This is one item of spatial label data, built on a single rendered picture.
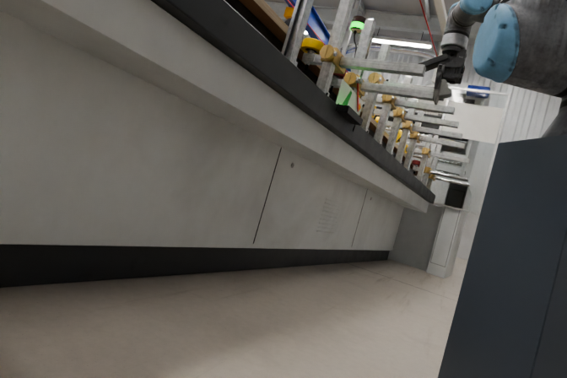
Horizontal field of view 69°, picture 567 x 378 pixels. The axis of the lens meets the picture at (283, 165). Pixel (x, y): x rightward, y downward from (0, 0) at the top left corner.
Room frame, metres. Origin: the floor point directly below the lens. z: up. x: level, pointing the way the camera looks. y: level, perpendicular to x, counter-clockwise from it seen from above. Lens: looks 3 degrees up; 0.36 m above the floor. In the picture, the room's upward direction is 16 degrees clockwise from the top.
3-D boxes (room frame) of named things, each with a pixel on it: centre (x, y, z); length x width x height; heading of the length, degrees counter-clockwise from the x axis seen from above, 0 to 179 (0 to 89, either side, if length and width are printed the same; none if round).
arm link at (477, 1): (1.37, -0.48, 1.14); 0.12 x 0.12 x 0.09; 85
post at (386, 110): (2.04, -0.42, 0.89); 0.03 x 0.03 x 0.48; 61
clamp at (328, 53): (1.41, -0.06, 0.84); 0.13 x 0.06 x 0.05; 151
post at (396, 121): (2.26, -0.54, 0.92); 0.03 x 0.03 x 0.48; 61
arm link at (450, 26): (1.48, -0.48, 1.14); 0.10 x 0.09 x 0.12; 175
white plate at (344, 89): (1.57, -0.18, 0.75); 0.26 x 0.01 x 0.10; 151
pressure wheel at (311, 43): (1.48, 0.02, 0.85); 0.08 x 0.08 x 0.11
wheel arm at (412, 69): (1.38, -0.15, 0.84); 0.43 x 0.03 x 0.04; 61
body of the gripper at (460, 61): (1.48, -0.49, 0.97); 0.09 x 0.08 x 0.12; 61
